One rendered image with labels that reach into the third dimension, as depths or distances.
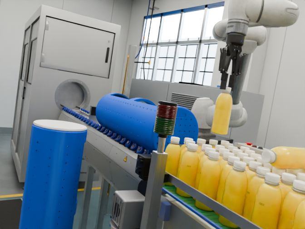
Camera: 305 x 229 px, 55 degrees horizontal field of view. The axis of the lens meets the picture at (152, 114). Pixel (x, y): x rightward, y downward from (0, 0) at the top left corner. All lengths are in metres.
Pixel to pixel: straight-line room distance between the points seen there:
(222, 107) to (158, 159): 0.48
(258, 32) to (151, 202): 1.28
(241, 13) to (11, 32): 5.47
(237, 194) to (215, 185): 0.12
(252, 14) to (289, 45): 3.09
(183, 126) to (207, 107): 0.64
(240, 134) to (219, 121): 2.01
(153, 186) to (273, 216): 0.35
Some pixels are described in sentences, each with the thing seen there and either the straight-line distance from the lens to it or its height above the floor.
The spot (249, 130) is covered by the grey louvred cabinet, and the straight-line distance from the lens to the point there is 3.43.
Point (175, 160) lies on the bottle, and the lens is 1.26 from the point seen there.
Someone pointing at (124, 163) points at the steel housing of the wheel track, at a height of 0.86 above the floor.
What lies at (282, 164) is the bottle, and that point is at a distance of 1.00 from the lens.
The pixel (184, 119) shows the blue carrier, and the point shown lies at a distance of 1.50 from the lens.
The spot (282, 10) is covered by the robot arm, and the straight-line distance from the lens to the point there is 1.38.
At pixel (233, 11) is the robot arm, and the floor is 1.67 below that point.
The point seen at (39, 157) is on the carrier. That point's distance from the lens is 1.57.
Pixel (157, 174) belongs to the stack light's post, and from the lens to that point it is 0.93.
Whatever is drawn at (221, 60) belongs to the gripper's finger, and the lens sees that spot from 1.30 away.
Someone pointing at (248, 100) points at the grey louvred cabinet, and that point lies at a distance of 3.32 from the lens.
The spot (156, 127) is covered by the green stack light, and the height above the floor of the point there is 1.18.
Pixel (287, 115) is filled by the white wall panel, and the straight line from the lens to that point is 4.25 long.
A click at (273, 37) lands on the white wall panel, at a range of 4.58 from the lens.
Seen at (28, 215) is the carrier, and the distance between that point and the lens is 1.69.
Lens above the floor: 1.28
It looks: 4 degrees down
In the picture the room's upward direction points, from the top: 9 degrees clockwise
